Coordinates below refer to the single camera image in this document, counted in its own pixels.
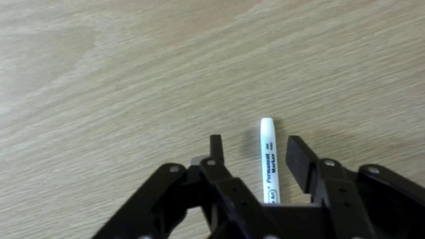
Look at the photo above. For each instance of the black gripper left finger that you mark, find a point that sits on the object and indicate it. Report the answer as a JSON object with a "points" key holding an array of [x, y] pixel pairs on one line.
{"points": [[163, 202]]}

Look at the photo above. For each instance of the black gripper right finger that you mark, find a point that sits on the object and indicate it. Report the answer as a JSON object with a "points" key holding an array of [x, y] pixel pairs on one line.
{"points": [[370, 203]]}

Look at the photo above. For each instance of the black white marker pen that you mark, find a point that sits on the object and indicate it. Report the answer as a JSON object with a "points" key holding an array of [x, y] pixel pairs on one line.
{"points": [[270, 165]]}

